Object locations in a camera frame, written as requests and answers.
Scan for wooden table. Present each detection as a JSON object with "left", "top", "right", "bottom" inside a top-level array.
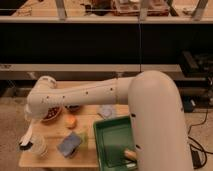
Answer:
[{"left": 18, "top": 80, "right": 134, "bottom": 169}]

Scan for blue sponge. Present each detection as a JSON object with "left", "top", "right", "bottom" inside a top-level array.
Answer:
[{"left": 57, "top": 132, "right": 82, "bottom": 157}]

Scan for black cables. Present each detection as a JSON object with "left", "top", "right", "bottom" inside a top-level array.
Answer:
[{"left": 187, "top": 99, "right": 213, "bottom": 169}]

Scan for brown striped bowl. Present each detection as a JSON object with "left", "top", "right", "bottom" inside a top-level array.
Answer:
[{"left": 65, "top": 105, "right": 81, "bottom": 112}]

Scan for grey blue cloth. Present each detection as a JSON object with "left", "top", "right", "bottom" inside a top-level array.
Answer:
[{"left": 98, "top": 105, "right": 116, "bottom": 119}]

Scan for orange fruit piece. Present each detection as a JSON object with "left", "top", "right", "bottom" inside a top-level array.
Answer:
[{"left": 65, "top": 115, "right": 77, "bottom": 129}]

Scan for yellow corn cob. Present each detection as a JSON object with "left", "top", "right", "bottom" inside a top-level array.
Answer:
[{"left": 124, "top": 149, "right": 137, "bottom": 161}]

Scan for green yellow sponge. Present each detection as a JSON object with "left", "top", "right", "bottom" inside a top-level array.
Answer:
[{"left": 79, "top": 132, "right": 88, "bottom": 148}]

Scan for orange bowl with beans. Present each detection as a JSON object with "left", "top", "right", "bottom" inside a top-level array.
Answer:
[{"left": 42, "top": 107, "right": 62, "bottom": 122}]

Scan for white handled brush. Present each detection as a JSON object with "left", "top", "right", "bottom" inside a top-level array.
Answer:
[{"left": 19, "top": 122, "right": 34, "bottom": 150}]

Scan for metal shelf rail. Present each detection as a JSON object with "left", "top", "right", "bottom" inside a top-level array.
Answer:
[{"left": 0, "top": 63, "right": 203, "bottom": 81}]

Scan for green plastic tray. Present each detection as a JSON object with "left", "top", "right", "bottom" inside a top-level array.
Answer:
[{"left": 93, "top": 116, "right": 137, "bottom": 171}]

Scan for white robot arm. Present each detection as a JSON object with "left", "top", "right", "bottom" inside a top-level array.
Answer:
[{"left": 25, "top": 70, "right": 193, "bottom": 171}]

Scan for white paper cup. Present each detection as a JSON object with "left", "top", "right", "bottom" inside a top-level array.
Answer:
[{"left": 28, "top": 134, "right": 47, "bottom": 156}]

